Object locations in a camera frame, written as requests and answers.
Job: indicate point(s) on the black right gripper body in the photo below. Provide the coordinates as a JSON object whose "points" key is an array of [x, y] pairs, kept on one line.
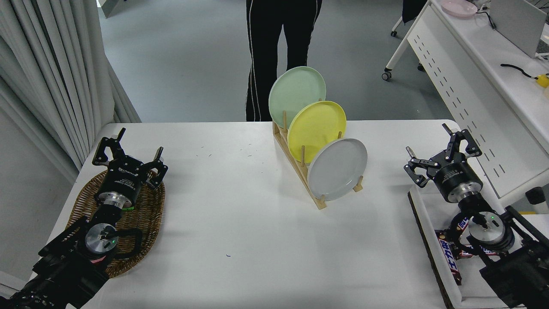
{"points": [[454, 178]]}

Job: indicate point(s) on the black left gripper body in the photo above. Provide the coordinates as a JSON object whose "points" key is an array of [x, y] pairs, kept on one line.
{"points": [[124, 178]]}

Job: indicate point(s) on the grey plate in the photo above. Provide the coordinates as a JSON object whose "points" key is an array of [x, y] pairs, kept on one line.
{"points": [[339, 169]]}

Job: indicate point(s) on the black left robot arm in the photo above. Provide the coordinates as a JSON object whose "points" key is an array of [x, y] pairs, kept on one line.
{"points": [[64, 266]]}

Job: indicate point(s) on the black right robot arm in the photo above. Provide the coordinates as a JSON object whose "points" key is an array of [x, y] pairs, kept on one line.
{"points": [[514, 266]]}

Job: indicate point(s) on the wooden plate rack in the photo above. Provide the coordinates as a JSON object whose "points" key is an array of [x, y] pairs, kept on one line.
{"points": [[319, 201]]}

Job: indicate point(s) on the yellow plate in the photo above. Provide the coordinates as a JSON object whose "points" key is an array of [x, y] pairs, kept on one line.
{"points": [[315, 128]]}

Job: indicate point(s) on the pink plate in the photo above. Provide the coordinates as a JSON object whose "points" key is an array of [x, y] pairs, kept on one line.
{"points": [[459, 7]]}

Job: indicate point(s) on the pale green plate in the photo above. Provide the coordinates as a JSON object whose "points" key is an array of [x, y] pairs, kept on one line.
{"points": [[296, 92]]}

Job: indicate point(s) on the brown wicker basket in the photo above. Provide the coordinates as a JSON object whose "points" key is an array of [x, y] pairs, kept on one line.
{"points": [[146, 206]]}

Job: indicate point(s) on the white lined tray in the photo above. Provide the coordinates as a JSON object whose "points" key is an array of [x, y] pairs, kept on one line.
{"points": [[433, 227]]}

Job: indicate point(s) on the brown Snickers bar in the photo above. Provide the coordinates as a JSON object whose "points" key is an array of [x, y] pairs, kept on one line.
{"points": [[465, 254]]}

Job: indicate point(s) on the black cylinder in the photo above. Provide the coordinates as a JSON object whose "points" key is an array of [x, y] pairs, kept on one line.
{"points": [[537, 198]]}

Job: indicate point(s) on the white desk with slotted panel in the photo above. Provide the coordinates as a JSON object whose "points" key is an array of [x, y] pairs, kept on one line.
{"points": [[472, 64]]}

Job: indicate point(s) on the pale grey curtain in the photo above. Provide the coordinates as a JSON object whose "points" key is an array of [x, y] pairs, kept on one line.
{"points": [[43, 64]]}

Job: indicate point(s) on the small yellow object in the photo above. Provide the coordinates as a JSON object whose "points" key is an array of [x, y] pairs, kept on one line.
{"points": [[543, 80]]}

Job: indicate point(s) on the grey laptop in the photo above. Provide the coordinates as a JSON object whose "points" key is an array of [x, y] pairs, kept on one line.
{"points": [[517, 23]]}

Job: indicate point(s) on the person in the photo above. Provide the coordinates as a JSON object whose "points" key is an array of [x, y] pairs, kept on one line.
{"points": [[266, 43]]}

